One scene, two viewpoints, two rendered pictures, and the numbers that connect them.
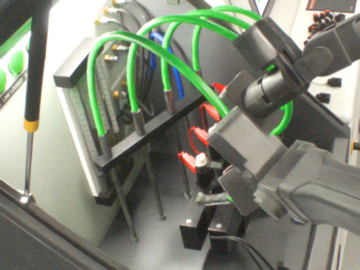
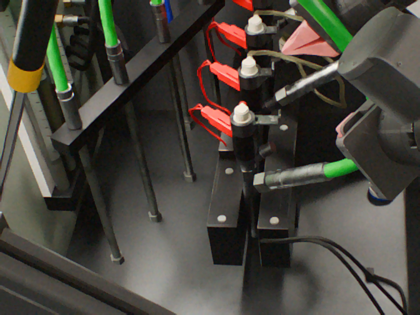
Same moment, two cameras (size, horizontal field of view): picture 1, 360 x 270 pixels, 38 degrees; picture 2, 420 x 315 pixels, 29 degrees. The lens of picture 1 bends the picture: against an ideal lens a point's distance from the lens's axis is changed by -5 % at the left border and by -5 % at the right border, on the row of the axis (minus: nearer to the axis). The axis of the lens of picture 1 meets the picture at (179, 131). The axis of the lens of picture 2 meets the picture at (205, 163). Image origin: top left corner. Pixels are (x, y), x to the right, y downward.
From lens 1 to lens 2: 0.20 m
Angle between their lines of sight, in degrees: 11
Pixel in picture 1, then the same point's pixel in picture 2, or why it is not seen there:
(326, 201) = not seen: outside the picture
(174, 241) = (184, 254)
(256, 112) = (360, 22)
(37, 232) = (25, 284)
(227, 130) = (397, 52)
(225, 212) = (279, 196)
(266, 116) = not seen: hidden behind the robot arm
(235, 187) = (369, 152)
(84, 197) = (30, 201)
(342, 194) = not seen: outside the picture
